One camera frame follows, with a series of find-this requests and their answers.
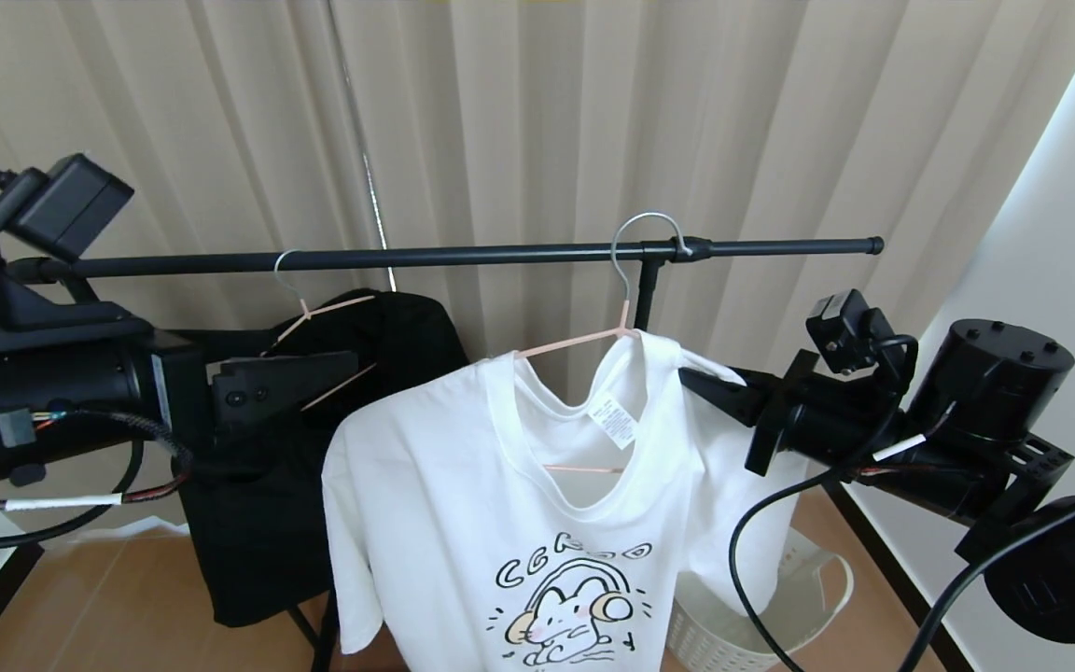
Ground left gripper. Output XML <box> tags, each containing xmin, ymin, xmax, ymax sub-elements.
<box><xmin>0</xmin><ymin>329</ymin><xmax>360</xmax><ymax>488</ymax></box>

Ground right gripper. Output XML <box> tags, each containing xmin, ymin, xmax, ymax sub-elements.
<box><xmin>680</xmin><ymin>348</ymin><xmax>932</xmax><ymax>486</ymax></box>

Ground pink clothes hanger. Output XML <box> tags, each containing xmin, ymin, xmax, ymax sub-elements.
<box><xmin>512</xmin><ymin>212</ymin><xmax>695</xmax><ymax>475</ymax></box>
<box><xmin>262</xmin><ymin>249</ymin><xmax>380</xmax><ymax>412</ymax></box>

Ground black shorts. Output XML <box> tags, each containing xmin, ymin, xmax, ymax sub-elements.
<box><xmin>169</xmin><ymin>289</ymin><xmax>473</xmax><ymax>628</ymax></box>

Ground white printed garment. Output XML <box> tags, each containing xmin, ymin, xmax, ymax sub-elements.
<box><xmin>321</xmin><ymin>331</ymin><xmax>809</xmax><ymax>672</ymax></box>

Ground white laundry basket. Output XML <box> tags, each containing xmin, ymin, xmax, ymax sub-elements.
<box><xmin>666</xmin><ymin>527</ymin><xmax>856</xmax><ymax>672</ymax></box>

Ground black clothes rack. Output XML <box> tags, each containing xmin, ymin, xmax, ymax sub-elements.
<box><xmin>0</xmin><ymin>236</ymin><xmax>886</xmax><ymax>672</ymax></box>

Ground beige curtain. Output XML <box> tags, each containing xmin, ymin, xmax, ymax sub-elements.
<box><xmin>0</xmin><ymin>0</ymin><xmax>1075</xmax><ymax>486</ymax></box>

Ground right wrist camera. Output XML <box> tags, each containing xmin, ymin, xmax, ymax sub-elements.
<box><xmin>805</xmin><ymin>289</ymin><xmax>919</xmax><ymax>395</ymax></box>

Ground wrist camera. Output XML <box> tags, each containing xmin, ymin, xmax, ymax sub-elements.
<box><xmin>805</xmin><ymin>289</ymin><xmax>919</xmax><ymax>395</ymax></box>
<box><xmin>0</xmin><ymin>154</ymin><xmax>154</xmax><ymax>354</ymax></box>

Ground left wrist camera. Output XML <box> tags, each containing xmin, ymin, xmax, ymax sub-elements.
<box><xmin>0</xmin><ymin>154</ymin><xmax>154</xmax><ymax>354</ymax></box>

